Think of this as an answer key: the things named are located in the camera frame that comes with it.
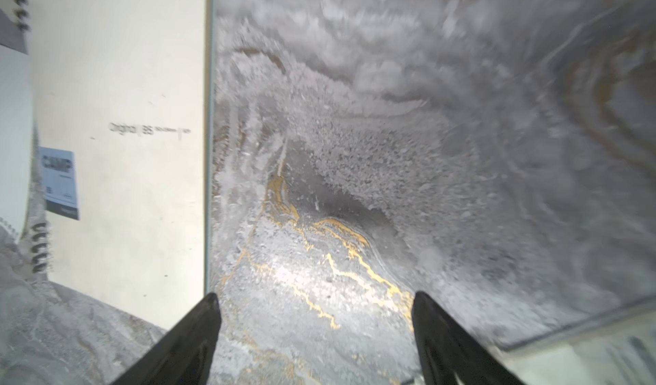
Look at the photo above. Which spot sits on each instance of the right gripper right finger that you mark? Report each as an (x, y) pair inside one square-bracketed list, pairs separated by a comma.
[(450, 355)]

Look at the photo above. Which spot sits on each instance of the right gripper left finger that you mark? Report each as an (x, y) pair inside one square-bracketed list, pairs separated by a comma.
[(185, 354)]

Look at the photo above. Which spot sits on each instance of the B5 spiral notebook blue label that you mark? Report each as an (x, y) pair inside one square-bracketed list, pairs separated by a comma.
[(121, 97)]

